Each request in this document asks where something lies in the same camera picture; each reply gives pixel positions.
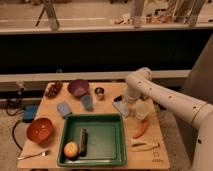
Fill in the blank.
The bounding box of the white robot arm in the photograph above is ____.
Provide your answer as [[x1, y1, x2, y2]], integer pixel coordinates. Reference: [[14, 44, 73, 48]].
[[124, 67, 213, 171]]

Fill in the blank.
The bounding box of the apple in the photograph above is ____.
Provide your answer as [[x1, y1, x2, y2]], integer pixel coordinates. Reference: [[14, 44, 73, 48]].
[[64, 141, 78, 158]]

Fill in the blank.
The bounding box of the light blue towel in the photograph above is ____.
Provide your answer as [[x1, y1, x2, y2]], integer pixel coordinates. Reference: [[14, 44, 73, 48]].
[[113, 101, 129, 117]]

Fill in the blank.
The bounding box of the purple bowl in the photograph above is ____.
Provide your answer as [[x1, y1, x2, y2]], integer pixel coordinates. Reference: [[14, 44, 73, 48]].
[[67, 79, 89, 98]]

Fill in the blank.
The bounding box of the bunch of dark grapes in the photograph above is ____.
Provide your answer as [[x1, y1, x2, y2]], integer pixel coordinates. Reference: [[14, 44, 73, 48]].
[[45, 81, 63, 98]]

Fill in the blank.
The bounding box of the green plastic tray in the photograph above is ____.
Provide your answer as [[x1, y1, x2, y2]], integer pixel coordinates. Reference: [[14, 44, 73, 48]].
[[57, 114, 127, 168]]

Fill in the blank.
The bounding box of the red bowl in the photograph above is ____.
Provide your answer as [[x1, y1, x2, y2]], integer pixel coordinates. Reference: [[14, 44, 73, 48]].
[[26, 118, 54, 144]]

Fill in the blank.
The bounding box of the black cable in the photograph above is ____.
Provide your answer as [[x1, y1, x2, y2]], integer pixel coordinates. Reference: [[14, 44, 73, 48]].
[[5, 96, 26, 151]]

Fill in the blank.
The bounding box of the small metal cup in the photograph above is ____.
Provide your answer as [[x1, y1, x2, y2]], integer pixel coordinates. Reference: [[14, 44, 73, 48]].
[[95, 87, 105, 100]]

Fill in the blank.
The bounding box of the blue box on floor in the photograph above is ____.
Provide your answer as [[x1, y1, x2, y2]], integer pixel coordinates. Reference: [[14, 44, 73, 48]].
[[23, 105, 38, 123]]

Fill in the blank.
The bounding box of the blue sponge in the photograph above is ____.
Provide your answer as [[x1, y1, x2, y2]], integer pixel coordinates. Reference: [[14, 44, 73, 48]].
[[57, 102, 71, 118]]

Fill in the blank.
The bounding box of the black brush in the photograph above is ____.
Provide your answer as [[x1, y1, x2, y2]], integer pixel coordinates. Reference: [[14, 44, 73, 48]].
[[79, 128, 87, 156]]

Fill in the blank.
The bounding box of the white cup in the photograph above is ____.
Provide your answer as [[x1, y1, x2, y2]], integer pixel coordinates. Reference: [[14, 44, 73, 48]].
[[135, 101, 149, 121]]

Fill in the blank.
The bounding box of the black handled tool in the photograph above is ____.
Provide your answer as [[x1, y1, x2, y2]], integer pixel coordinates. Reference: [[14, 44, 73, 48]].
[[114, 95, 123, 102]]

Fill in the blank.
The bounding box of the orange carrot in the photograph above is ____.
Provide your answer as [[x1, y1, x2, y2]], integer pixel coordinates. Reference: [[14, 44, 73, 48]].
[[133, 120, 149, 139]]

